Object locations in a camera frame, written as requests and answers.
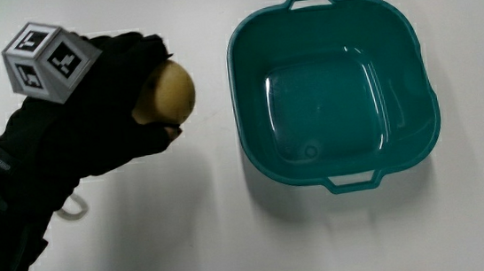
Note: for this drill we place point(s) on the person's left hand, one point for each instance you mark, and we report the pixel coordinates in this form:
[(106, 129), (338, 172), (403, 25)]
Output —
[(89, 123)]

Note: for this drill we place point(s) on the yellow potato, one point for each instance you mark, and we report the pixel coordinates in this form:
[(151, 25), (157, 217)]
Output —
[(171, 93)]

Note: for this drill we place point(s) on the white desk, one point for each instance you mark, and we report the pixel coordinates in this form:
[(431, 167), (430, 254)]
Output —
[(218, 253)]

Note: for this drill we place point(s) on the teal plastic basin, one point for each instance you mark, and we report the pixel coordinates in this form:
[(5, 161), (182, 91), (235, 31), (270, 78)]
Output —
[(327, 100)]

